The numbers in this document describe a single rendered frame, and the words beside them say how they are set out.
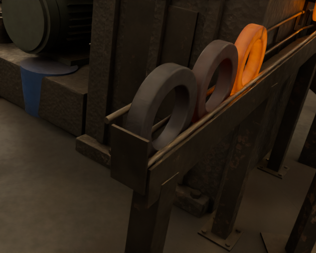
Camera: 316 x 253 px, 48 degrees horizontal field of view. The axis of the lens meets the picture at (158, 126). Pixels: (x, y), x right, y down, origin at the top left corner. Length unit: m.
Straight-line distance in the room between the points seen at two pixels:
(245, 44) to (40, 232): 0.89
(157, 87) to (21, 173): 1.10
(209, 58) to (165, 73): 0.15
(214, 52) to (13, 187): 1.03
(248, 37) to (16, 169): 1.10
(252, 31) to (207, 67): 0.22
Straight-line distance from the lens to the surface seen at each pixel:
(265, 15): 1.17
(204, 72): 0.69
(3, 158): 1.68
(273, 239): 1.45
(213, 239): 1.35
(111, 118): 0.59
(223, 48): 0.72
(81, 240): 1.27
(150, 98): 0.54
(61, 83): 1.82
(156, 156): 0.59
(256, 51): 0.98
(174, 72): 0.58
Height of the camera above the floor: 0.89
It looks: 26 degrees down
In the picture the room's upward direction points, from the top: 9 degrees clockwise
